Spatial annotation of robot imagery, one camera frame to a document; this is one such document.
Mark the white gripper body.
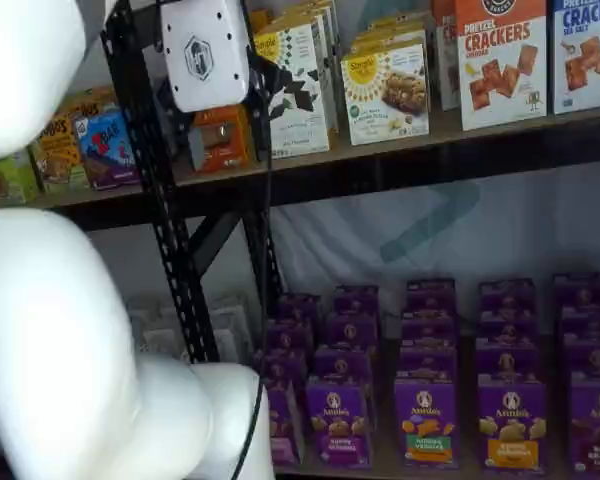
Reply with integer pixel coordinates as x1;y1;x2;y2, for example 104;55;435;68
159;0;252;114

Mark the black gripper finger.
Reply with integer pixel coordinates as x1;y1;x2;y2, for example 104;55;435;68
244;46;284;162
165;106;207;173

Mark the orange Revival snack box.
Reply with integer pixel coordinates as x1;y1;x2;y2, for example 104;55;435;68
249;7;272;37
192;104;257;175

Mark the Simple Mills chocolate thins box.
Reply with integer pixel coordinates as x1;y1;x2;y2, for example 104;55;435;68
272;0;342;135
252;22;331;160

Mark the blue Zbar snack box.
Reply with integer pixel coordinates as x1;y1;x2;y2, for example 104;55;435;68
74;107;142;192

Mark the orange Bobo's snack box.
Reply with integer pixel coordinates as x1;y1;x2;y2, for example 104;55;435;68
54;87;119;121
29;113;90;195

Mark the Simple Mills nut bar box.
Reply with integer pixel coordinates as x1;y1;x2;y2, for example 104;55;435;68
349;9;434;51
340;42;431;146

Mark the white patterned pantry box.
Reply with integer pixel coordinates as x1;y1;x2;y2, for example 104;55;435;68
139;324;191;362
207;302;256;364

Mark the orange pretzel crackers cheddar box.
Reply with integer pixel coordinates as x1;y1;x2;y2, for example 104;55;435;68
432;0;461;112
454;0;549;132

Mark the purple Annie's box pink patch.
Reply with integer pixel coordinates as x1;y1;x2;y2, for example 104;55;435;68
259;349;311;389
267;319;314;354
277;293;324;324

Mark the green Bobo's snack box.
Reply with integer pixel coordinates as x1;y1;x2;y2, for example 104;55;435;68
0;149;40;207

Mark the purple Annie's box violet patch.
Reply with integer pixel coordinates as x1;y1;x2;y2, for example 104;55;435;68
307;382;374;469
333;285;380;316
324;313;380;349
313;345;376;386

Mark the purple Annie's box green patch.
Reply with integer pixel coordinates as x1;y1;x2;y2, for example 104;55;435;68
402;310;459;347
398;344;459;380
406;278;456;314

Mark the blue pretzel crackers salt box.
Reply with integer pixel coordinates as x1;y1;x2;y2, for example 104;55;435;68
552;0;600;115

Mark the purple Annie's box orange patch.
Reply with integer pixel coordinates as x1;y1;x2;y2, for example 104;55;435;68
474;338;541;375
478;278;537;311
478;372;549;475
478;308;539;341

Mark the purple Annie's box orange label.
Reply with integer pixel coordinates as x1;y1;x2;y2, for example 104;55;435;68
393;377;461;470

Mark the purple Annie's chocolate grahams box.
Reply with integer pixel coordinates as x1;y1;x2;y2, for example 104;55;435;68
568;372;600;474
562;333;600;375
559;304;600;336
553;272;600;307

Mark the white backdrop cloth teal logo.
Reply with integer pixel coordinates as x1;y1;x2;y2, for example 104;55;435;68
269;164;600;341

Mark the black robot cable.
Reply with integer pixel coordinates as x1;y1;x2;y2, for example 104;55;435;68
232;99;276;480

